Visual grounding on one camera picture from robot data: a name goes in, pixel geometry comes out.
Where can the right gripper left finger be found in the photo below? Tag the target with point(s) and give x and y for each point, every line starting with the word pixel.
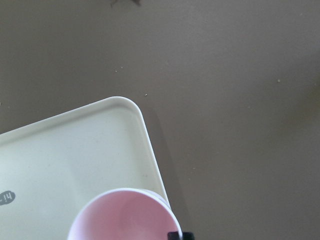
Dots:
pixel 173 236

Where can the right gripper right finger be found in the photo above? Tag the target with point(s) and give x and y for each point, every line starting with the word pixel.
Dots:
pixel 187 236

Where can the pink cup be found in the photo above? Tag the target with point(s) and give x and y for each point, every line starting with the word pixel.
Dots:
pixel 125 214

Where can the beige rabbit tray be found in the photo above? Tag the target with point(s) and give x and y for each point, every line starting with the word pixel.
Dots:
pixel 50 169

